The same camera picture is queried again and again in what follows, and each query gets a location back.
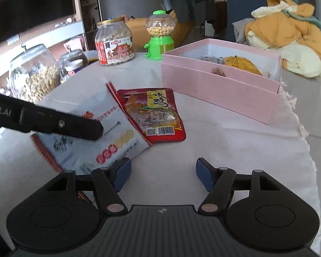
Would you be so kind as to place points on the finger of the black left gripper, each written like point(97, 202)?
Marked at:
point(44, 120)

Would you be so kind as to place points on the dark jacket on stand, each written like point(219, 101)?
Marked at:
point(197, 11)

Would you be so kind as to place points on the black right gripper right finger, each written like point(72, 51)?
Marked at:
point(218, 183)

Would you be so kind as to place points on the orange and cream blanket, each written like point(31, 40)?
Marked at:
point(291, 30)

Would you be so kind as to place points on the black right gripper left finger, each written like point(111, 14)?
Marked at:
point(108, 182)

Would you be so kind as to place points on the white snack packet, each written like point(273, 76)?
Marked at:
point(104, 135)

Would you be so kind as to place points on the green gumball dispenser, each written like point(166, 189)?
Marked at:
point(159, 26)

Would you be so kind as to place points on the pink cardboard box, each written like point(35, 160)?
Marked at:
point(185, 71)

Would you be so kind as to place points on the small glass jar with lid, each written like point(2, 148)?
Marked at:
point(71, 62)

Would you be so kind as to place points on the plastic jar of biscuits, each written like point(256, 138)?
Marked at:
point(113, 42)

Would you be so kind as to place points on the red snack packet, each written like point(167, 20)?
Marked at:
point(154, 111)

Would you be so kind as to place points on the glass jar of nuts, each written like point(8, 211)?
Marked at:
point(33, 74)

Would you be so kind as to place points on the yellow snack packet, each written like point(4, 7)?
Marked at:
point(242, 64)

